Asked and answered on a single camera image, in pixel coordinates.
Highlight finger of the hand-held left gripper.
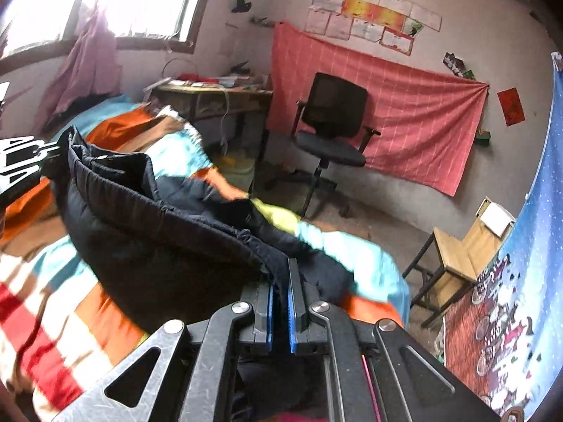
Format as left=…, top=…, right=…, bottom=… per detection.
left=39, top=140, right=66, bottom=172

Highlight wooden desk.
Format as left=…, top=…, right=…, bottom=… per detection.
left=150, top=80, right=274, bottom=159

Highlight yellow-green basin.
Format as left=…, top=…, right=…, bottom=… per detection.
left=217, top=147, right=258, bottom=181

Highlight pink hanging cloth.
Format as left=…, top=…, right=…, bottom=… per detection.
left=40, top=4, right=123, bottom=130

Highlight window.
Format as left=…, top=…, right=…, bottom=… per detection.
left=0, top=0, right=223, bottom=58

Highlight colourful patchwork blanket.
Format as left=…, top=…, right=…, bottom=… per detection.
left=0, top=93, right=412, bottom=422

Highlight red checked wall cloth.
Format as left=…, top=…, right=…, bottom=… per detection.
left=265, top=21, right=490, bottom=197

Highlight white cable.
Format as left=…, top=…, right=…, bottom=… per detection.
left=220, top=85, right=233, bottom=154

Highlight pile of papers on desk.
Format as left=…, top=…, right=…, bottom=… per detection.
left=167, top=70, right=265, bottom=89

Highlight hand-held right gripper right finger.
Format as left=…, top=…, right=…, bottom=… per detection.
left=287, top=257, right=502, bottom=422

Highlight wall photos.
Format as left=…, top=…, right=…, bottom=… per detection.
left=442, top=52, right=476, bottom=81

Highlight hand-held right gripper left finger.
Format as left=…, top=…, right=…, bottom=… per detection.
left=50, top=281, right=276, bottom=422

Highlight white paper sheet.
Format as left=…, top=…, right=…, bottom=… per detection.
left=481, top=202, right=516, bottom=237

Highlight black padded jacket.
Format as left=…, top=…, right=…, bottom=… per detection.
left=52, top=125, right=355, bottom=332

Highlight wooden chair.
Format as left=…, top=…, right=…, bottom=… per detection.
left=402, top=197, right=516, bottom=330

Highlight black office chair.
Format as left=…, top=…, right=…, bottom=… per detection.
left=264, top=72, right=382, bottom=219

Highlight blue printed curtain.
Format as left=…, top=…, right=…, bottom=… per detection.
left=442, top=52, right=563, bottom=422

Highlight red paper wall decoration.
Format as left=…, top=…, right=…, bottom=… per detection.
left=497, top=88, right=526, bottom=127

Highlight group of wall certificates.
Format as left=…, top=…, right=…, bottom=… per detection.
left=305, top=0, right=443, bottom=56

